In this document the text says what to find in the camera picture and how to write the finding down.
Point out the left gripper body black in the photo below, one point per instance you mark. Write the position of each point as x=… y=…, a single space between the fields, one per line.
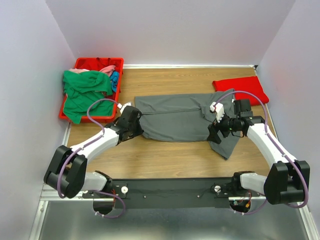
x=135 y=129

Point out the red plastic bin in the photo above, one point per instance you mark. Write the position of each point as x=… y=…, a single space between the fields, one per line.
x=96 y=64

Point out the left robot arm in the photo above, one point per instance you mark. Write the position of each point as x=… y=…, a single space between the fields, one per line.
x=67 y=171

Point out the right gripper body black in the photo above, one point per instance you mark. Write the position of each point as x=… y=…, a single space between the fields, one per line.
x=223 y=126

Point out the grey t shirt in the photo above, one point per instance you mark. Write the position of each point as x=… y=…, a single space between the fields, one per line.
x=180 y=117

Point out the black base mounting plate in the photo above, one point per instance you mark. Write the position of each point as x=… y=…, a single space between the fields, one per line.
x=171 y=193

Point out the pink t shirt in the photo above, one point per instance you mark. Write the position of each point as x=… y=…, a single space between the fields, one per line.
x=108 y=70

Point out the folded red t shirt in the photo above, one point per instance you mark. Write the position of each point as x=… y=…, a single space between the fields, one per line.
x=250 y=84

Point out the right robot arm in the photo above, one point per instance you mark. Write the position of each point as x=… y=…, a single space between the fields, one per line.
x=288 y=179

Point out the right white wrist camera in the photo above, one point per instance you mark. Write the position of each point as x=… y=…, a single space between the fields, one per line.
x=218 y=109

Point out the blue t shirt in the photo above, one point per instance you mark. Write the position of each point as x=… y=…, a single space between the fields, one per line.
x=114 y=79

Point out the aluminium frame rail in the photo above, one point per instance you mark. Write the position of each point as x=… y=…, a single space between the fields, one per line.
x=74 y=219

